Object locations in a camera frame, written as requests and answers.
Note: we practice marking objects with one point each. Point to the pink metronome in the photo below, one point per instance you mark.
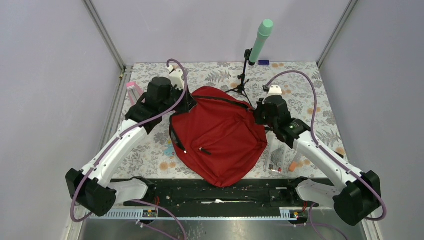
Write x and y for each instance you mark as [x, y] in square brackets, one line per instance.
[134, 92]

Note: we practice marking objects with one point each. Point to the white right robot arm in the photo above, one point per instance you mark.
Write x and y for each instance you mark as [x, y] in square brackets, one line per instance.
[354, 194]

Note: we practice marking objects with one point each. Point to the clear plastic pouch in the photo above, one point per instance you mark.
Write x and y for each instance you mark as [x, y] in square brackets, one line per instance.
[275, 153]

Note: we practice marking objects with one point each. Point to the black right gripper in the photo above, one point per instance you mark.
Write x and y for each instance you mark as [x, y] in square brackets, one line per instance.
[262, 105]

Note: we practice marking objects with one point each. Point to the small blue block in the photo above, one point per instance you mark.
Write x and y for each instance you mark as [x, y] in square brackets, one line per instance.
[263, 62]

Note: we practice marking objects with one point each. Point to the orange glue stick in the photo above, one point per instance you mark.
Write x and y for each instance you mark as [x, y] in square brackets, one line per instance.
[295, 162]

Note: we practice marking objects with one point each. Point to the mint green microphone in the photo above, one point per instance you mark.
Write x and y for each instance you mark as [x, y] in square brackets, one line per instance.
[263, 33]

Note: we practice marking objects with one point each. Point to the black mini tripod stand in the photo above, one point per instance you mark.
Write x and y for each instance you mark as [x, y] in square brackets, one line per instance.
[241, 88]

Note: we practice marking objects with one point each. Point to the red student backpack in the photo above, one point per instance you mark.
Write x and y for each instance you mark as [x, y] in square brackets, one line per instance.
[218, 138]

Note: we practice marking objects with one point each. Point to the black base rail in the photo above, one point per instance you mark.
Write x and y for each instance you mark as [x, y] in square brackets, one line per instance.
[256, 198]

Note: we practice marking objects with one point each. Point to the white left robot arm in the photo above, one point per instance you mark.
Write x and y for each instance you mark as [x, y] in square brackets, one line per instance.
[92, 186]

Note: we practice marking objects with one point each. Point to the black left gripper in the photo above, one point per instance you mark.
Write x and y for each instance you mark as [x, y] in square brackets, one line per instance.
[189, 102]

